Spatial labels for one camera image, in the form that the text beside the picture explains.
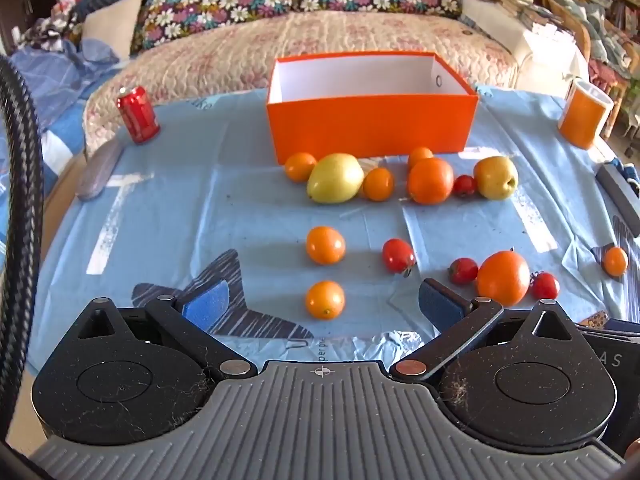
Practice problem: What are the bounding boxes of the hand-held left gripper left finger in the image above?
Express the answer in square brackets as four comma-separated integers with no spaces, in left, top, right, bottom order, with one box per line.
[75,279,258,380]

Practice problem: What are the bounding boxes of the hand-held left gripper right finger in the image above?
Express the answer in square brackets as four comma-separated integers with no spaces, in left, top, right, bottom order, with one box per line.
[390,278,576,381]

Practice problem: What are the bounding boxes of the large orange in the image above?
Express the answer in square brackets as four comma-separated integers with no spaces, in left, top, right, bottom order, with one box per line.
[476,250,531,307]
[407,157,455,205]

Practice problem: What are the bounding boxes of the yellow apple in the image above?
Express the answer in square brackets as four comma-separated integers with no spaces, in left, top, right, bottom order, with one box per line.
[473,156,519,201]

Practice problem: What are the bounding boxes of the large yellow-green apple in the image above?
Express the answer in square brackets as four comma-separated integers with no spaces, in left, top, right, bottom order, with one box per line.
[306,153,365,205]

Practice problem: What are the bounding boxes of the orange cardboard box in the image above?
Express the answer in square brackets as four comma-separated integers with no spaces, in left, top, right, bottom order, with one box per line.
[265,51,480,166]

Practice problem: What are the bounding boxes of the grey rectangular case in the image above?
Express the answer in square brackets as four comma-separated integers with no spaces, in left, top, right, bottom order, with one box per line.
[596,160,640,236]

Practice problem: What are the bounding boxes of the red soda can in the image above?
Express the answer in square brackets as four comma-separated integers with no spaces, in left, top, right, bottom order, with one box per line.
[117,86,161,145]

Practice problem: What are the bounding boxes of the orange cup with white rim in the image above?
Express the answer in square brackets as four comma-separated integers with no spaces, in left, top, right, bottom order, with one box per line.
[557,78,614,150]

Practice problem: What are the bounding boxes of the blue checkered blanket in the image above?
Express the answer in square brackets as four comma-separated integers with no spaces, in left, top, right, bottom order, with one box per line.
[0,37,121,186]

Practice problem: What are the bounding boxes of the white cloth cover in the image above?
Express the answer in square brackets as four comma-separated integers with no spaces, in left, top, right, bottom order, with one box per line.
[505,15,591,97]

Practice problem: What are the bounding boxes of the white cushion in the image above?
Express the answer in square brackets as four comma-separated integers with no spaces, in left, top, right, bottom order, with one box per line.
[81,0,144,61]

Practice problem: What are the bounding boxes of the wicker chair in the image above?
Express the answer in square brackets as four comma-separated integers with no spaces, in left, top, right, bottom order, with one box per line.
[537,0,640,138]

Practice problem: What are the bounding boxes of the black and white cloth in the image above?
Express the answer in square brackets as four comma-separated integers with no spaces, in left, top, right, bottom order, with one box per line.
[20,2,83,53]

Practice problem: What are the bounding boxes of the pile of clothes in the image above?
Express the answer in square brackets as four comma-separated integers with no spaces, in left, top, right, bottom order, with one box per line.
[545,0,640,91]

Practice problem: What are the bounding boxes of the blue fabric strap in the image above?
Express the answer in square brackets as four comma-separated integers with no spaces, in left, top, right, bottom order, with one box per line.
[607,157,640,191]

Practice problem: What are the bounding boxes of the black braided cable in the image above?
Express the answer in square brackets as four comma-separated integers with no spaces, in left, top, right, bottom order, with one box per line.
[0,54,46,446]

